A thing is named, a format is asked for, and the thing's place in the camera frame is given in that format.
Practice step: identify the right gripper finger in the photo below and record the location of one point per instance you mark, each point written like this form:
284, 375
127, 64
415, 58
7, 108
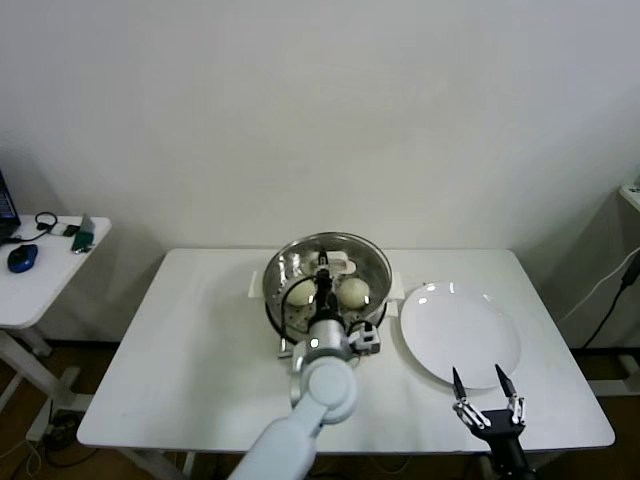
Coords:
517, 410
467, 410

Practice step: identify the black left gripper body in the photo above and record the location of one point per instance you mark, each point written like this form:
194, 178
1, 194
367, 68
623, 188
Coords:
324, 300

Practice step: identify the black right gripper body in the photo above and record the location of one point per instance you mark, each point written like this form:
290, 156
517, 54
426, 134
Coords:
502, 430

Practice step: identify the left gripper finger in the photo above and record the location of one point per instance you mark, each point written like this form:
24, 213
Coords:
323, 265

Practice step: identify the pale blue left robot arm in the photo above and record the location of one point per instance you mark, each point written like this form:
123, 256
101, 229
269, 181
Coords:
325, 390

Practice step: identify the stainless steel steamer basket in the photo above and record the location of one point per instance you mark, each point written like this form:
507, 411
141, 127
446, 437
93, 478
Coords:
374, 316

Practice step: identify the cream electric cooker pot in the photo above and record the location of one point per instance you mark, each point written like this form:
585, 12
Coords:
289, 346

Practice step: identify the white round plate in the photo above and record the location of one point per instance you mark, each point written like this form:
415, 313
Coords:
460, 330

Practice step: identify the white stand base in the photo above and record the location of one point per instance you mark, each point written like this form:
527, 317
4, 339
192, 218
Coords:
620, 387

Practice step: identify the white device with green marks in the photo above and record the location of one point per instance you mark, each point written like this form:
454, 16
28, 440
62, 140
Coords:
631, 196

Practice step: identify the green circuit board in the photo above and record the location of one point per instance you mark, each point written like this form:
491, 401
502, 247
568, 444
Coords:
82, 237

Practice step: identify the small black adapter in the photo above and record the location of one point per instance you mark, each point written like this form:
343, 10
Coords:
71, 230

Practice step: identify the white side table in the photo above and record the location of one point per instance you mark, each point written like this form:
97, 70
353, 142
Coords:
50, 280

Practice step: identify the black floor power strip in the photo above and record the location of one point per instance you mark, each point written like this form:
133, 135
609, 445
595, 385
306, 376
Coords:
64, 422

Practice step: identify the blue computer mouse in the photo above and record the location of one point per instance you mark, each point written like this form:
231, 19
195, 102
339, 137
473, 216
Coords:
22, 257

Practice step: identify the black laptop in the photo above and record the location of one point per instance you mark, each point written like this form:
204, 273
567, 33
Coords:
6, 210

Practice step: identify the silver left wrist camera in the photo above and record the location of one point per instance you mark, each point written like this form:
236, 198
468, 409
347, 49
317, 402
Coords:
367, 342

